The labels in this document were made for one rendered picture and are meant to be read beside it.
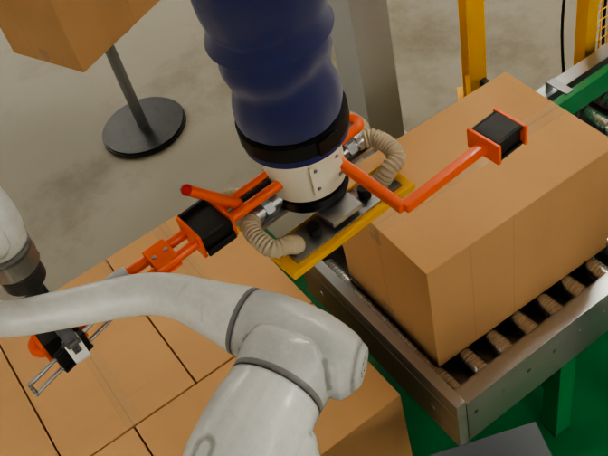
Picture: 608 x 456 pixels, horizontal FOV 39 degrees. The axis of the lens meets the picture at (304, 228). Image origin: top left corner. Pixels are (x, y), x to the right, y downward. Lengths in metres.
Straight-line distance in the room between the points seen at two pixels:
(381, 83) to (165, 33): 1.67
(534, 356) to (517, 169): 0.48
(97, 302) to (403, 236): 0.96
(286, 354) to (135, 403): 1.35
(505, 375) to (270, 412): 1.22
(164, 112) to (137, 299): 2.86
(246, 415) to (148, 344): 1.47
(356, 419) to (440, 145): 0.73
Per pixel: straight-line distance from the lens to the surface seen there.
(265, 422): 1.05
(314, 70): 1.54
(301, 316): 1.13
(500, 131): 1.73
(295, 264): 1.73
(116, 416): 2.41
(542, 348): 2.26
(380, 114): 3.34
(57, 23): 3.31
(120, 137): 4.01
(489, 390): 2.20
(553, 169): 2.14
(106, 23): 3.46
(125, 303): 1.23
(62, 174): 4.01
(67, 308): 1.25
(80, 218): 3.76
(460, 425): 2.22
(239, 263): 2.59
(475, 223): 2.02
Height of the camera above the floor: 2.48
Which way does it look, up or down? 48 degrees down
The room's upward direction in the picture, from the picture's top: 16 degrees counter-clockwise
